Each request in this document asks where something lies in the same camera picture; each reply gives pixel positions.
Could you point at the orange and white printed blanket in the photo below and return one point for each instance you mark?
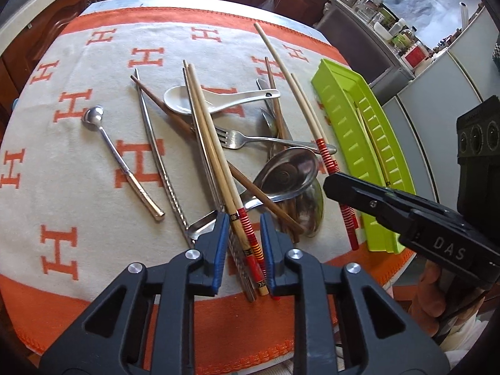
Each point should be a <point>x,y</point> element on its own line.
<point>58,187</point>

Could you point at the white bowl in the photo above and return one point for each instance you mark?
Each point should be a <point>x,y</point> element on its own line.
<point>382,31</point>

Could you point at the green plastic utensil tray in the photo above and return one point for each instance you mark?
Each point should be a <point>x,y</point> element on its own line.
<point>340,125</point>

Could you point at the light stone countertop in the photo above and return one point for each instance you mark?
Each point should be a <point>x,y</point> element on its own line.
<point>39,2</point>

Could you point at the silver metal fork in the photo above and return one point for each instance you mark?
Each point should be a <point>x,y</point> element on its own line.
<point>265,139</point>

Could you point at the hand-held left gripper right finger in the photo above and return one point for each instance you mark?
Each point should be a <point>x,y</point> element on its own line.
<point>269,250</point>

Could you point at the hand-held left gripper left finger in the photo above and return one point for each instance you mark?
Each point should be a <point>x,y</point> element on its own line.
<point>220,250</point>

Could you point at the white plastic bottle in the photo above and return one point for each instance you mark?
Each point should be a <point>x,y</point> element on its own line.
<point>398,26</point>

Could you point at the large metal spoon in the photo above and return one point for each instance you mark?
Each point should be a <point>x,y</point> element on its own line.
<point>314,211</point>
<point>285,172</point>

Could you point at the white ceramic soup spoon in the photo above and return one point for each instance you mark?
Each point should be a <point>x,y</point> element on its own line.
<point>179,99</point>

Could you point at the clear glass jars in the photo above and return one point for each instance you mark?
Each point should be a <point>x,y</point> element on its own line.
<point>369,9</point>

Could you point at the green label bottle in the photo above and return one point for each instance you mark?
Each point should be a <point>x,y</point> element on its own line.
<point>404,41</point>

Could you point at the red label container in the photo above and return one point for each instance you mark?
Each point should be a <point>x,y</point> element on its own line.
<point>416,54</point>

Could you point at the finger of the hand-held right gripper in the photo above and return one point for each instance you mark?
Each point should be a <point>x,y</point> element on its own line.
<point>359,195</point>

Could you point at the grey cabinet with dark door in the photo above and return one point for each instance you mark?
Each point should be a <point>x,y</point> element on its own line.
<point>363,47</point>

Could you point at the grey panelled refrigerator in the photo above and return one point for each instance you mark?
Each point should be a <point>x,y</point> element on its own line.
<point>429,105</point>

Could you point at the person's right hand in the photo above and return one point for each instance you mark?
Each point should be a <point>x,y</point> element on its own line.
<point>427,297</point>

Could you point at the person's right forearm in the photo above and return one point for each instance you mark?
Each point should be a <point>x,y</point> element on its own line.
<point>465,336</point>

